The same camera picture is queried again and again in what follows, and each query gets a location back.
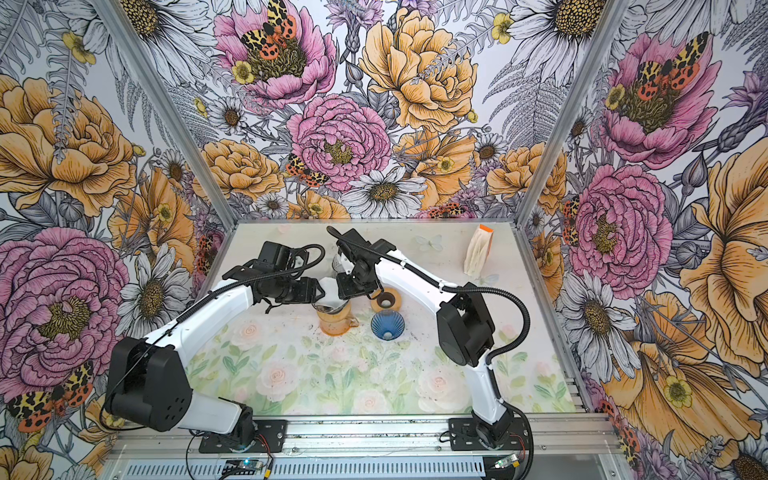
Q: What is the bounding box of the single white coffee filter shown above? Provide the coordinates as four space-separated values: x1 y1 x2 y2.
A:
315 277 345 310

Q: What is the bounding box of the blue glass dripper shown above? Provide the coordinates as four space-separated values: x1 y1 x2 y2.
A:
370 310 405 341

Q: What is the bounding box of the orange glass pitcher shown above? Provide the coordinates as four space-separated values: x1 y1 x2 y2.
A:
317 304 359 336

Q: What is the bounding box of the white coffee filter stack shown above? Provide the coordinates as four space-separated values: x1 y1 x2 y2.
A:
463 224 494 278

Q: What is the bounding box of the clear grey glass pitcher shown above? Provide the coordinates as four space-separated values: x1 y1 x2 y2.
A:
332 253 354 274

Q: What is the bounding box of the grey glass dripper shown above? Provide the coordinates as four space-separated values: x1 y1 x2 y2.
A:
312 291 349 315

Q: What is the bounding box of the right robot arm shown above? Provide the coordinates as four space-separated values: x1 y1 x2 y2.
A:
327 227 531 449

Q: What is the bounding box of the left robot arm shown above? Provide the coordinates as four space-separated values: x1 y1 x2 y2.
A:
101 254 323 451

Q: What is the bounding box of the green circuit board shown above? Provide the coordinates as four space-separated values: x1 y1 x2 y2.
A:
221 459 266 478

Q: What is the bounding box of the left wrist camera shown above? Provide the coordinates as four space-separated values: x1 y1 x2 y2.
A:
255 241 293 273

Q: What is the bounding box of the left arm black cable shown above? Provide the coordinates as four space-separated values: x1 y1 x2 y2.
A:
98 242 327 433

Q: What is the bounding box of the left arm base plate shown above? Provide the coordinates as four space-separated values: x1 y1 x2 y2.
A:
198 419 288 454

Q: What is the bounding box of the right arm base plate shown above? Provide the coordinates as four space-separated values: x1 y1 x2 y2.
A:
444 417 534 452

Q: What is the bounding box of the white vented cable duct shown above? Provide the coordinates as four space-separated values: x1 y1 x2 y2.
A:
113 456 485 479

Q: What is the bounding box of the aluminium mounting rail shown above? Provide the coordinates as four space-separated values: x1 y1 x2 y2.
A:
108 412 620 461

